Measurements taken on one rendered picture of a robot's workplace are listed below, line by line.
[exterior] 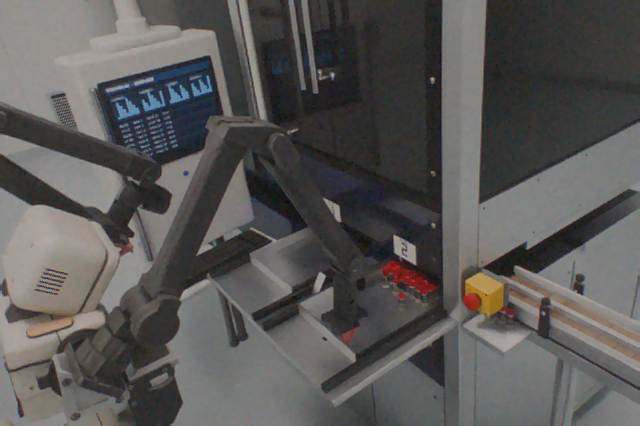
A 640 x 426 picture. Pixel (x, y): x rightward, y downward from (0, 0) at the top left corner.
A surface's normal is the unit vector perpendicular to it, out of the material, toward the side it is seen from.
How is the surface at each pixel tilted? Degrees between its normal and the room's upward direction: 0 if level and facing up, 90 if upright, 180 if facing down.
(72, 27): 90
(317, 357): 0
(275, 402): 0
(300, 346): 0
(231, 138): 92
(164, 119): 90
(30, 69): 90
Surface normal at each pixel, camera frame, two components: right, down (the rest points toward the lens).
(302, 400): -0.11, -0.87
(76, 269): 0.55, 0.34
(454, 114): -0.81, 0.36
